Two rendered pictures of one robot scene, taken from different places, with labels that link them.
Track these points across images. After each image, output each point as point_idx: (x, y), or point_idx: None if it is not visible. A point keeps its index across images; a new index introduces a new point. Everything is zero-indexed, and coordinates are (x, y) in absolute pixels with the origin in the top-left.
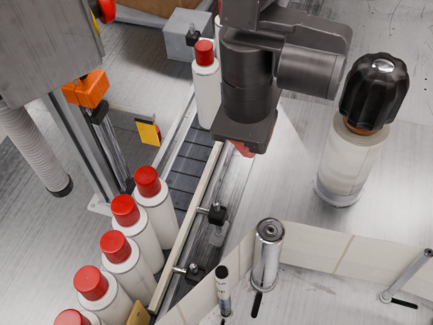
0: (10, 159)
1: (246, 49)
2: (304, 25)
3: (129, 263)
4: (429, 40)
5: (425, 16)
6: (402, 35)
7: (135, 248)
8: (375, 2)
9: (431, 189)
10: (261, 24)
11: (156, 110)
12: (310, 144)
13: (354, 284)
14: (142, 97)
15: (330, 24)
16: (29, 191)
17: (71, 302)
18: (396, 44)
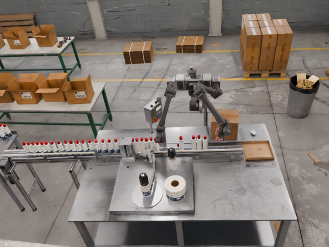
0: (167, 130)
1: (156, 131)
2: (157, 133)
3: (145, 142)
4: (227, 184)
5: (237, 182)
6: (227, 178)
7: (147, 142)
8: (239, 172)
9: None
10: (156, 130)
11: (185, 143)
12: (181, 164)
13: (156, 173)
14: (187, 140)
15: (159, 135)
16: None
17: None
18: (223, 177)
